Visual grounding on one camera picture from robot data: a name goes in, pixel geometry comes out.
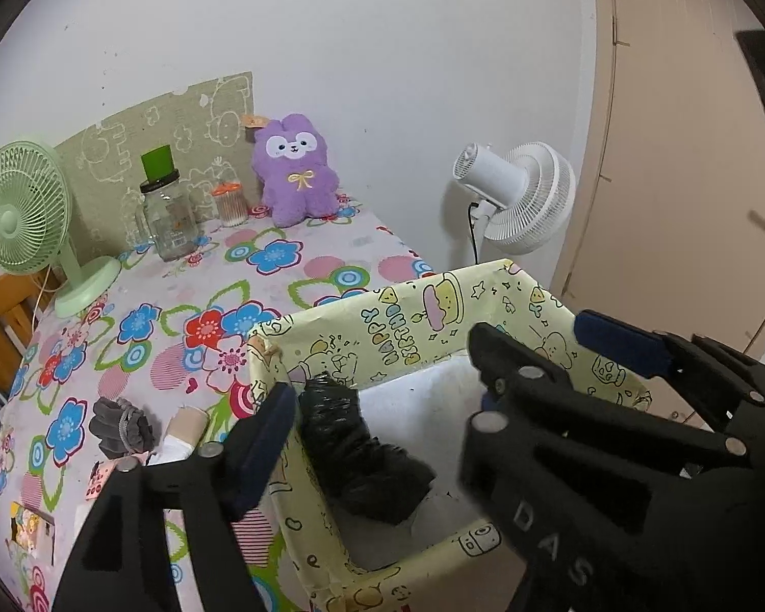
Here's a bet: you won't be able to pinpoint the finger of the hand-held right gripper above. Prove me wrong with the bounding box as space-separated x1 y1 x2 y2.
574 310 765 453
460 322 750 612

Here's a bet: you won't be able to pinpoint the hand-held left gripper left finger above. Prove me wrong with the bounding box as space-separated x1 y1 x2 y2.
51 382 297 612

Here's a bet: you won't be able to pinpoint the black bag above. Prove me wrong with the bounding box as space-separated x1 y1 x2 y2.
298 375 436 527

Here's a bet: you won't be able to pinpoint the yellow printed storage box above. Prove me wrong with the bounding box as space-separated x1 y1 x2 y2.
245 259 654 612

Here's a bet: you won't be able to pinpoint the grey socks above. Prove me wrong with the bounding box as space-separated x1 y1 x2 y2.
91 395 160 460

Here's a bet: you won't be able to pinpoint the pink tissue packet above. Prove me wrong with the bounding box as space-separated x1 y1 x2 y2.
85 461 117 499

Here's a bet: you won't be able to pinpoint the printed tissue pack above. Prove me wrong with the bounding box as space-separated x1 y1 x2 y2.
9 502 57 565

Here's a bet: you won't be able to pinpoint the beige and white rolled cloth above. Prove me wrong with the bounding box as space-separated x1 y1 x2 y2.
148 406 209 466

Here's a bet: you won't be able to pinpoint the white standing fan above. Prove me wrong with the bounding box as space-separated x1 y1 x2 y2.
452 142 576 257

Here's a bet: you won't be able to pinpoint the floral tablecloth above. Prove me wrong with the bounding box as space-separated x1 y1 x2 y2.
0 191 435 612

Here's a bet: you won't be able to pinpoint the beige door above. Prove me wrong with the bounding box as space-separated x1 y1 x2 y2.
548 0 765 358

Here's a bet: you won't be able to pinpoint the cotton swab jar orange lid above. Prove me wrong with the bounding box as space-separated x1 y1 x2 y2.
212 182 246 228

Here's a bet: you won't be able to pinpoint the glass jar with green lid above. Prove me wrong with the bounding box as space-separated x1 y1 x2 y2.
139 145 198 262

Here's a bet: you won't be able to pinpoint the purple plush bunny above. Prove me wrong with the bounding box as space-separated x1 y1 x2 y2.
250 113 340 228

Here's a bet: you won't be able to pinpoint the small clear glass bottle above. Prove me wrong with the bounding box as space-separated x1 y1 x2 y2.
122 194 150 249

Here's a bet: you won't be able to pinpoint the wooden chair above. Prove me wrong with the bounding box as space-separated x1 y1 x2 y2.
0 268 47 396

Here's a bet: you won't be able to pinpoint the green patterned board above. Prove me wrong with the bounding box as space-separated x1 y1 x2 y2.
54 71 256 265

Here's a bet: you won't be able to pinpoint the green desk fan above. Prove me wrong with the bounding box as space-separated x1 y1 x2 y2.
0 139 123 318

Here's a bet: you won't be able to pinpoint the black fan cable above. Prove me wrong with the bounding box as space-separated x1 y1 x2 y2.
468 200 486 265

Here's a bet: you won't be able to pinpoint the white fan cable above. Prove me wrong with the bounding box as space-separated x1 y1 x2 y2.
33 264 61 316

